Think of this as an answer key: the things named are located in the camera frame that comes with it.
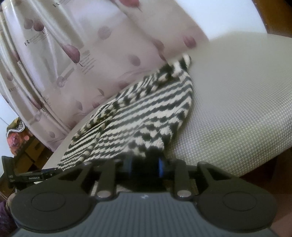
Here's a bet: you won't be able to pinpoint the pink leaf print curtain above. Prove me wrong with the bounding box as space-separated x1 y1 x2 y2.
1 1 207 150

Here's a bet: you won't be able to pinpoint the brown wooden door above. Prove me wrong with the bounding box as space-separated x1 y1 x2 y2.
252 0 292 38

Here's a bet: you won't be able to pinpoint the black white striped knit cardigan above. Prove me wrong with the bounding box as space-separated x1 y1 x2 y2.
58 54 193 170

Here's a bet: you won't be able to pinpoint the brown cardboard boxes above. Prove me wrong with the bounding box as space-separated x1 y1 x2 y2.
14 137 53 173

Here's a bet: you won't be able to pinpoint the grey woven mattress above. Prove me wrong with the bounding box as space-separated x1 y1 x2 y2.
42 30 292 194

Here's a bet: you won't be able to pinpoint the colourful floral bundle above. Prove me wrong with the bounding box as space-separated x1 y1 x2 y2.
6 118 33 156

